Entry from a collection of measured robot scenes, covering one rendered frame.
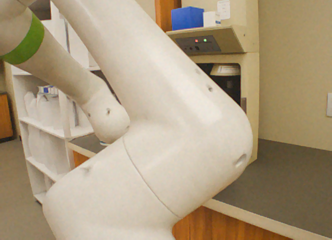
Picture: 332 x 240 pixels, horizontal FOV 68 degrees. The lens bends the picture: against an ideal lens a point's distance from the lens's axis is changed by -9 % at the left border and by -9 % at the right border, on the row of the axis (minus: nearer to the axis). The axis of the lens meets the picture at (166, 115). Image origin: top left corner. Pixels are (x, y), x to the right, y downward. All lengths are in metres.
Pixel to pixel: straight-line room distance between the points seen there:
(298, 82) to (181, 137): 1.21
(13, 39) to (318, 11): 1.27
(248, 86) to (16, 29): 0.84
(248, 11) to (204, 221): 0.81
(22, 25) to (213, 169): 0.42
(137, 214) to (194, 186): 0.07
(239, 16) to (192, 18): 0.18
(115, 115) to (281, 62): 0.99
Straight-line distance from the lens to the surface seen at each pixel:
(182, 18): 1.12
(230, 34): 1.01
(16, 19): 0.53
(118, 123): 0.72
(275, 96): 1.50
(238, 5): 1.11
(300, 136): 1.50
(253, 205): 0.90
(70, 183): 0.32
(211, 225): 1.02
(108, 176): 0.30
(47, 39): 0.60
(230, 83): 1.22
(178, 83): 0.30
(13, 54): 0.56
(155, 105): 0.30
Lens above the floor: 1.41
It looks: 12 degrees down
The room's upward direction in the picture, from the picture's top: 3 degrees counter-clockwise
